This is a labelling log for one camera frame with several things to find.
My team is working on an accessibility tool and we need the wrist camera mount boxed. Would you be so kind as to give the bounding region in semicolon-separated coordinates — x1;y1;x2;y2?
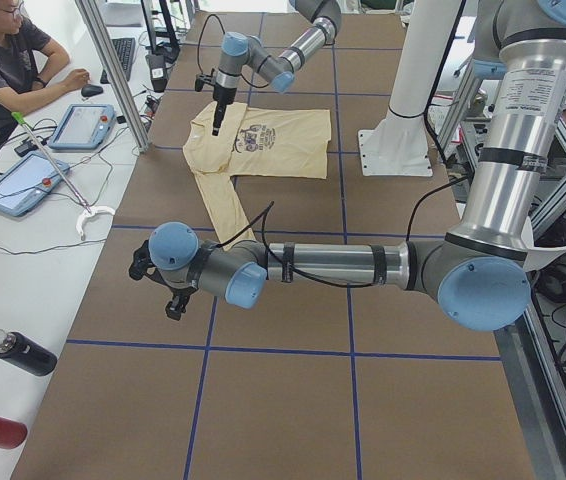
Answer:
128;240;159;282
194;73;216;92

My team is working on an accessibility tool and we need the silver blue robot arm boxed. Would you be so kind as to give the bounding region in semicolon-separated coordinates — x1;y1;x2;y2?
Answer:
149;1;566;331
197;0;342;136

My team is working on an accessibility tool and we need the black water bottle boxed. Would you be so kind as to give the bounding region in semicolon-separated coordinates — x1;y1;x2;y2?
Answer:
0;329;57;377

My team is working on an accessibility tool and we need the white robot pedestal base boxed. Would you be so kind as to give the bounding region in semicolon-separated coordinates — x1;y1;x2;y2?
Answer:
358;0;465;177

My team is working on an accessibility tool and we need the near blue teach pendant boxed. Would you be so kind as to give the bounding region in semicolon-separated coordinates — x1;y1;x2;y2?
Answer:
0;152;70;217

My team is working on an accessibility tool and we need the black computer mouse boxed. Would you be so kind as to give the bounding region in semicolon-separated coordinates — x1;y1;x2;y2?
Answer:
80;84;104;98

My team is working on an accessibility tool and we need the seated person in grey shirt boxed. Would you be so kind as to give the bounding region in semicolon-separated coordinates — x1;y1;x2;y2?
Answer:
0;1;90;147

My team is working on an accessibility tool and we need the cream long-sleeve printed shirt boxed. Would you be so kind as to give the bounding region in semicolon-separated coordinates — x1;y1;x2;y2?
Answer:
183;102;331;248

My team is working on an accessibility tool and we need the blue teach pendant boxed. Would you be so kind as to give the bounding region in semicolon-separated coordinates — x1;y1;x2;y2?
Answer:
47;104;116;151
0;152;70;217

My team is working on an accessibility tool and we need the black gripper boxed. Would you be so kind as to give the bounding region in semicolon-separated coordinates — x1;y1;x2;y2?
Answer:
165;286;198;320
212;84;234;136

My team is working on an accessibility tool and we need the metal rod with green tip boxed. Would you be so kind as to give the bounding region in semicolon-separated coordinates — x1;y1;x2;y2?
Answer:
11;112;91;213

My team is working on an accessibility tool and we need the black keyboard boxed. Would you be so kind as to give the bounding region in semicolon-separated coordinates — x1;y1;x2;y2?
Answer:
111;37;136;81

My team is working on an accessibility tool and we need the far blue teach pendant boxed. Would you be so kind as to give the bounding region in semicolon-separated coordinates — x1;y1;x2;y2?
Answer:
47;104;116;151

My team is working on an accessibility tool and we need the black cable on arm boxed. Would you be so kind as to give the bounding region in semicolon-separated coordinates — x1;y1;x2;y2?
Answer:
196;13;284;90
217;179;479;288

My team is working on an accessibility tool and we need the white curved hook tool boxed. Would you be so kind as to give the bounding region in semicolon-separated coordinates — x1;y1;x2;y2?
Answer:
76;206;116;240

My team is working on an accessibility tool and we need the aluminium frame post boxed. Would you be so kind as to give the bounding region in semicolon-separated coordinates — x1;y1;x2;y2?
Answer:
74;0;150;153

